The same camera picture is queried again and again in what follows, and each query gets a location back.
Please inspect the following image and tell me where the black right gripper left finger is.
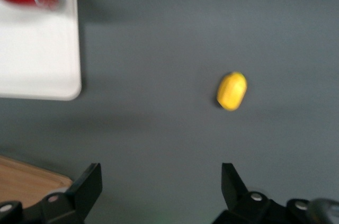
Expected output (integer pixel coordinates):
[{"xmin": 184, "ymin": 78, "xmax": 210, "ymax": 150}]
[{"xmin": 22, "ymin": 163, "xmax": 103, "ymax": 224}]

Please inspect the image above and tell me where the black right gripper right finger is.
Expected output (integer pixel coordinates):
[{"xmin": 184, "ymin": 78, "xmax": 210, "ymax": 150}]
[{"xmin": 211, "ymin": 163, "xmax": 313, "ymax": 224}]

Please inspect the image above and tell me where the white plastic tray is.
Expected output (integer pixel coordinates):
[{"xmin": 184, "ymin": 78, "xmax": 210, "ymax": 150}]
[{"xmin": 0, "ymin": 0, "xmax": 82, "ymax": 102}]

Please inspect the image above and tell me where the light wooden board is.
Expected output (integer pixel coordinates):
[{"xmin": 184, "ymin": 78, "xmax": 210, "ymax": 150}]
[{"xmin": 0, "ymin": 154, "xmax": 74, "ymax": 209}]

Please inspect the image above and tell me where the yellow lemon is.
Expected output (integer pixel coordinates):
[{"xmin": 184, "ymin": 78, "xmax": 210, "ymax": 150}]
[{"xmin": 216, "ymin": 71, "xmax": 248, "ymax": 112}]

